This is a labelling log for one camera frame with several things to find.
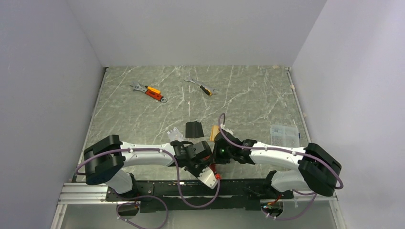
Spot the red leather card holder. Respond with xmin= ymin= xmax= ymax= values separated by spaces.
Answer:
xmin=210 ymin=164 xmax=216 ymax=173

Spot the orange gold card stack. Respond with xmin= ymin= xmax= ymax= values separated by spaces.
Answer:
xmin=209 ymin=125 xmax=220 ymax=142

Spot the black VIP card stack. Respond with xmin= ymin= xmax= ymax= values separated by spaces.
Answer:
xmin=185 ymin=121 xmax=204 ymax=138

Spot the silver VIP card stack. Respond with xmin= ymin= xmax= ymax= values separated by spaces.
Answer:
xmin=167 ymin=127 xmax=185 ymax=142

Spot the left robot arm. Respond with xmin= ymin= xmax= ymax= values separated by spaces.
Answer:
xmin=82 ymin=135 xmax=218 ymax=200

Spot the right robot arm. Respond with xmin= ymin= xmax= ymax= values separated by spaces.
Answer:
xmin=214 ymin=132 xmax=343 ymax=198

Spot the clear plastic parts box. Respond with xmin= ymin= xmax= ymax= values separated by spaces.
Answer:
xmin=270 ymin=125 xmax=300 ymax=148

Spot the orange red adjustable wrench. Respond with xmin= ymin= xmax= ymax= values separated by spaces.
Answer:
xmin=130 ymin=82 xmax=168 ymax=103

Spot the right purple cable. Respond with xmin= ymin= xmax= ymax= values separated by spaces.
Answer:
xmin=217 ymin=113 xmax=344 ymax=221

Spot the purple cable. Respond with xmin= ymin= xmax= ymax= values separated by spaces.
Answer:
xmin=217 ymin=113 xmax=344 ymax=221
xmin=75 ymin=147 xmax=222 ymax=229

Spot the black aluminium base frame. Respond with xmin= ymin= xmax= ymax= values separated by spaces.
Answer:
xmin=57 ymin=178 xmax=338 ymax=213

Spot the black yellow handled wrench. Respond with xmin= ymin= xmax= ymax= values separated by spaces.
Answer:
xmin=184 ymin=76 xmax=218 ymax=96

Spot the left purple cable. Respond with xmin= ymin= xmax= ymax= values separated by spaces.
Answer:
xmin=75 ymin=147 xmax=222 ymax=229

